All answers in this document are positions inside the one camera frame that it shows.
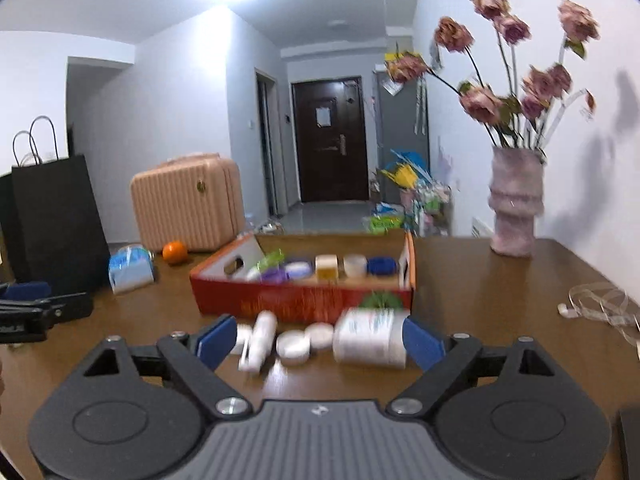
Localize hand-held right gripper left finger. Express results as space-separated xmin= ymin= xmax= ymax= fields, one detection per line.
xmin=72 ymin=314 xmax=252 ymax=421

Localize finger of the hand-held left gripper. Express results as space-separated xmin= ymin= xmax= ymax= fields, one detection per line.
xmin=0 ymin=281 xmax=53 ymax=303
xmin=27 ymin=291 xmax=95 ymax=323

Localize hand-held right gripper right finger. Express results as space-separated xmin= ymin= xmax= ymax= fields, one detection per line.
xmin=384 ymin=315 xmax=565 ymax=419

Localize large white labelled bottle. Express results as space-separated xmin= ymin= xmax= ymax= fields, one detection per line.
xmin=332 ymin=308 xmax=409 ymax=369

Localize red cardboard box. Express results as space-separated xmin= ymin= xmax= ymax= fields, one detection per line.
xmin=189 ymin=231 xmax=416 ymax=324

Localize green spray bottle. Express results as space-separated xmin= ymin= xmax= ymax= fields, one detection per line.
xmin=244 ymin=249 xmax=286 ymax=281

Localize clear tape roll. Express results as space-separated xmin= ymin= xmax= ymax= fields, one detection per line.
xmin=343 ymin=253 xmax=369 ymax=279

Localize white tube bottle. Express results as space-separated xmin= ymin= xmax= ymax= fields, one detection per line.
xmin=238 ymin=310 xmax=278 ymax=373

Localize blue tissue pack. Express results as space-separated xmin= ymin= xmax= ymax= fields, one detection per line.
xmin=108 ymin=243 xmax=156 ymax=295

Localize black paper bag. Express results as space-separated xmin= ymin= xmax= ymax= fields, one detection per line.
xmin=10 ymin=115 xmax=111 ymax=297

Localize small white round jar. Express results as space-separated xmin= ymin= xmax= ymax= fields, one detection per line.
xmin=304 ymin=322 xmax=335 ymax=351
xmin=276 ymin=329 xmax=311 ymax=365

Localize orange fruit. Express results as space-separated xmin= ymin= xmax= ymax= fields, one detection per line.
xmin=162 ymin=240 xmax=189 ymax=265

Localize green plastic bag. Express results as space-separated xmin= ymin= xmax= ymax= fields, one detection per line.
xmin=362 ymin=203 xmax=406 ymax=234

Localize pink ribbed suitcase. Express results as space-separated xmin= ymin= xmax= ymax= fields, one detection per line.
xmin=130 ymin=152 xmax=245 ymax=254

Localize yellow watering can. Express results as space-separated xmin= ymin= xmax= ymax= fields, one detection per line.
xmin=382 ymin=164 xmax=419 ymax=191

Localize pink textured vase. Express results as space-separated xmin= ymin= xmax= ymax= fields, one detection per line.
xmin=488 ymin=146 xmax=545 ymax=257

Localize white earphones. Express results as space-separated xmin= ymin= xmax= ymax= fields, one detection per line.
xmin=558 ymin=282 xmax=640 ymax=347

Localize grey refrigerator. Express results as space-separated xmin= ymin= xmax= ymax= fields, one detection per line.
xmin=372 ymin=67 xmax=431 ymax=173

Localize dark brown door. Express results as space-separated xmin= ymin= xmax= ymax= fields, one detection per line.
xmin=291 ymin=76 xmax=369 ymax=205

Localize black phone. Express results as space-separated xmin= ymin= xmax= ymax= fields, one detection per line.
xmin=618 ymin=408 xmax=640 ymax=480

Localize dried pink roses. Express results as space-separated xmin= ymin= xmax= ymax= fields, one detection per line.
xmin=384 ymin=0 xmax=601 ymax=151

